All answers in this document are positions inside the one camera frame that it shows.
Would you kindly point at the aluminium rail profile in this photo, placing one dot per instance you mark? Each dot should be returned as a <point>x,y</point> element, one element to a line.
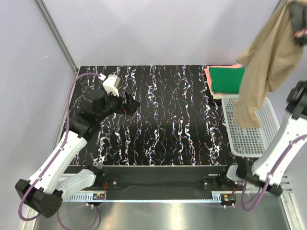
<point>285,184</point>

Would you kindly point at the right small circuit board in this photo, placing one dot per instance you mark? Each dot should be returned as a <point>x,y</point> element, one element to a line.
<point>229,197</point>

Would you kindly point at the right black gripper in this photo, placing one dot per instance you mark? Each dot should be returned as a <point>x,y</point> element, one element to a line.
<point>299,10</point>

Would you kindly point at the grey slotted cable duct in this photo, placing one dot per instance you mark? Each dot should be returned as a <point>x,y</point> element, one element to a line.
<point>134,197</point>

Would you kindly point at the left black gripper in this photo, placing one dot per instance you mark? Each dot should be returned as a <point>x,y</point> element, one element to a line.
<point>130,108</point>

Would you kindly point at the small circuit board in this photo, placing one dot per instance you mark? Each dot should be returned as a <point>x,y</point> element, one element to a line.
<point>98,196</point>
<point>229,197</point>

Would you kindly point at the pink folded t shirt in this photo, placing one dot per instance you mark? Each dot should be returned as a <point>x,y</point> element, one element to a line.
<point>208,76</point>

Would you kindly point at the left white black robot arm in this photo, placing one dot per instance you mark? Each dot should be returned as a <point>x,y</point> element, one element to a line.
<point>44,192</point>

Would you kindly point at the white plastic mesh basket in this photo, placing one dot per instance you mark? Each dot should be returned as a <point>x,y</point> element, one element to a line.
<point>250,142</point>

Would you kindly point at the cream folded t shirt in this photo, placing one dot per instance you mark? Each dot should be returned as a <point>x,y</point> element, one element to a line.
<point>219,96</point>

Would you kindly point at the left small circuit board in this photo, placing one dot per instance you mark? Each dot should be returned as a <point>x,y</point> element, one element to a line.
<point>98,196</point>

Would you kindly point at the left aluminium frame post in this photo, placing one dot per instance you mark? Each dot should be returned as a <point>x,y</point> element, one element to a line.
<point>55,32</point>

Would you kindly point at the beige t shirt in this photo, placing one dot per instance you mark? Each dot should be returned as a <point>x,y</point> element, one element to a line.
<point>268,61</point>

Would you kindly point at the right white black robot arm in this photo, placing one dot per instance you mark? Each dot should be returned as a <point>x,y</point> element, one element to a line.
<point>268,170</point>

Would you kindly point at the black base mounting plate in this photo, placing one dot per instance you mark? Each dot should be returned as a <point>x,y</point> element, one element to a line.
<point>163,179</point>

